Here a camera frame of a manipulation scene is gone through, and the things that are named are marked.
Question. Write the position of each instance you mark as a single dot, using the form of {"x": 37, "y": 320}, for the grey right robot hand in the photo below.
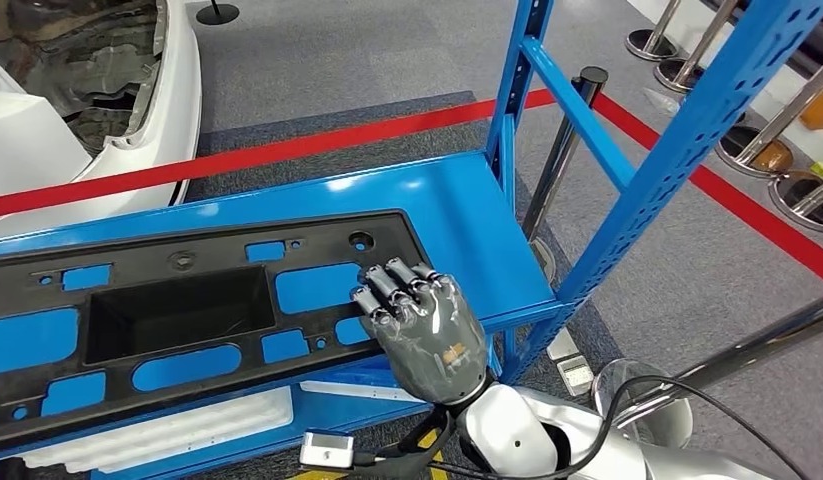
{"x": 431, "y": 338}

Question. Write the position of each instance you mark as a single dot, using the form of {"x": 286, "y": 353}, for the black round stand base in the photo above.
{"x": 217, "y": 14}

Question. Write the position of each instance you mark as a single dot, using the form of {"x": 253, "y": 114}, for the red barrier belt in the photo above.
{"x": 252, "y": 154}

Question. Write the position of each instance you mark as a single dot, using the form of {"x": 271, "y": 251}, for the white tray stack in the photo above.
{"x": 186, "y": 430}

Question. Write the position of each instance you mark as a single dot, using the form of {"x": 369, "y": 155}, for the blue metal shelf rack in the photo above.
{"x": 464, "y": 199}

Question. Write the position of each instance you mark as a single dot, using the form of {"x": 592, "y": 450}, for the long black plastic bracket part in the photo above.
{"x": 186, "y": 245}

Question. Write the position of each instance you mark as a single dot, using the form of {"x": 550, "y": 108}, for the clear plastic bag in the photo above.
{"x": 663, "y": 102}

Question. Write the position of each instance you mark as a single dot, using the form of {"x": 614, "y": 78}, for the white car body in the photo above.
{"x": 27, "y": 146}

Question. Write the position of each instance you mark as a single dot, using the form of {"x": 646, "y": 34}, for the metal floor socket plate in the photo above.
{"x": 575, "y": 376}

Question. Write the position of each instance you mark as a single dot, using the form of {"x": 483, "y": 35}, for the orange cardboard box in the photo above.
{"x": 818, "y": 112}

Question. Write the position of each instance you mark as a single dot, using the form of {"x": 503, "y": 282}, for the black-topped chrome stanchion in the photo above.
{"x": 749, "y": 351}
{"x": 560, "y": 152}

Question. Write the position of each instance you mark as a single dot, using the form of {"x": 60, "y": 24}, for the white plastic bin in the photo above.
{"x": 358, "y": 392}

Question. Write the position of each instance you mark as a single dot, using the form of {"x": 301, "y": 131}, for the plain metal floor plate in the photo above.
{"x": 563, "y": 344}

